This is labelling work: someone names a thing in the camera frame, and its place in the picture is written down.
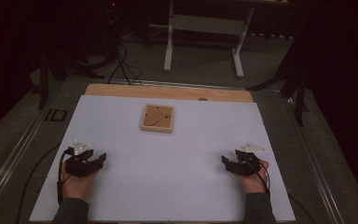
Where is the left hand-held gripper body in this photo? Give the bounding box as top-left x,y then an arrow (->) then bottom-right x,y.
64,139 -> 93,178

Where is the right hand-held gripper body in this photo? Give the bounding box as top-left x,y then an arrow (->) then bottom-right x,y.
236,142 -> 268,176

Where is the small wooden box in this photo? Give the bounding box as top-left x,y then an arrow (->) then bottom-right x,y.
140,104 -> 175,134

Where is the person's right hand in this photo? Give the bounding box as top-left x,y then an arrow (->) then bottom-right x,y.
237,159 -> 270,194

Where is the person's left hand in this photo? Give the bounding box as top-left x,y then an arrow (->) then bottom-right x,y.
60,161 -> 99,201

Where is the black floor socket plate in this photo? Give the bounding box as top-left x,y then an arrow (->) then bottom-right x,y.
44,108 -> 68,122

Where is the white table sheet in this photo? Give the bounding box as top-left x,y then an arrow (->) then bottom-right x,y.
29,94 -> 296,223

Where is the black stand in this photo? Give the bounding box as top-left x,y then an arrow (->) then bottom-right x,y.
246,46 -> 310,128
36,49 -> 68,110

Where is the right hand-held gripper black cable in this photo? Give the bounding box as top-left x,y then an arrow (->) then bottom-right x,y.
245,153 -> 271,196

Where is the hand-held gripper black cable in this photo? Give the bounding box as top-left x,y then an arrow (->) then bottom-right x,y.
245,153 -> 271,196
56,147 -> 76,206

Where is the left hand-held gripper black cable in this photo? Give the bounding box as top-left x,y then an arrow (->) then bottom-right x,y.
56,147 -> 76,206

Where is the black floor cable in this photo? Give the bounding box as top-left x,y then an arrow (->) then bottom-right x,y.
14,142 -> 62,224

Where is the metal floor rail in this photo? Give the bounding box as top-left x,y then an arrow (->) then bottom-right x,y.
279,90 -> 347,224
0,80 -> 63,214

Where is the bundle of black floor cables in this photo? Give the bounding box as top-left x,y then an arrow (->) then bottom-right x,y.
105,36 -> 145,87

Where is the white metal stand frame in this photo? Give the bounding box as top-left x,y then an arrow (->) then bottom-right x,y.
162,0 -> 255,79

